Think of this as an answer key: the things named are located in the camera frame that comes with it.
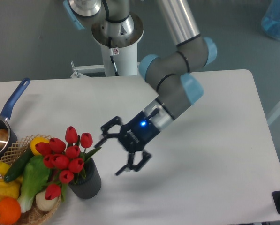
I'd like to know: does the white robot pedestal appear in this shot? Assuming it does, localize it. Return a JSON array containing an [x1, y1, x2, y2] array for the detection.
[[70, 11, 145, 79]]

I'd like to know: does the dark green cucumber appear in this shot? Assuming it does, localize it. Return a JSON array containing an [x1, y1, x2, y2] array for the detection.
[[4, 148, 34, 182]]

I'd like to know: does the yellow banana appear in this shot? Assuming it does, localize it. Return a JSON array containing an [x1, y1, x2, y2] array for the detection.
[[0, 160, 11, 176]]

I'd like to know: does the green bok choy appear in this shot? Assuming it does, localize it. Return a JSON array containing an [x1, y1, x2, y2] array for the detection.
[[17, 155, 50, 213]]

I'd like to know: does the white garlic bulb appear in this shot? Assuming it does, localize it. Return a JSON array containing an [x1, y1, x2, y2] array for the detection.
[[35, 190, 58, 212]]

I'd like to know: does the blue handled saucepan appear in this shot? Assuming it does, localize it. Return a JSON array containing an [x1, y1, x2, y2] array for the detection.
[[0, 78, 30, 157]]

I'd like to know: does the yellow squash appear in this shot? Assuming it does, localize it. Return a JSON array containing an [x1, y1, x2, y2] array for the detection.
[[30, 137, 52, 156]]

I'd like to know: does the yellow corn cob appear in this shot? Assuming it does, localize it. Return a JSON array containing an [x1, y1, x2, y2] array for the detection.
[[0, 179, 21, 201]]

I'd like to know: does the orange fruit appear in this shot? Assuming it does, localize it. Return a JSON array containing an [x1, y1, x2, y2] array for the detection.
[[0, 197, 21, 225]]

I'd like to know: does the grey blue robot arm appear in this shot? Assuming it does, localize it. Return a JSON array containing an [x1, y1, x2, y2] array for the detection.
[[63, 0, 217, 172]]

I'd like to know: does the woven wicker basket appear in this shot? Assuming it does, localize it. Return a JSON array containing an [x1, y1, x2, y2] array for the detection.
[[0, 134, 61, 225]]

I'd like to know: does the blue plastic bag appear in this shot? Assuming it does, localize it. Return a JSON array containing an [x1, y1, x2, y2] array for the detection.
[[261, 0, 280, 40]]

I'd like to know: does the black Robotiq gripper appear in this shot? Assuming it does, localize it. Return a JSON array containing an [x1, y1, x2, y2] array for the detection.
[[93, 110, 163, 177]]

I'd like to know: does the dark grey ribbed vase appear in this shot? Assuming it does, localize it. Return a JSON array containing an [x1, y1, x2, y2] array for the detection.
[[69, 158, 102, 199]]

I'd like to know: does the red tulip bouquet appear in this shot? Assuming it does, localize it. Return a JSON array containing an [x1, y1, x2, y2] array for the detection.
[[43, 126, 101, 200]]

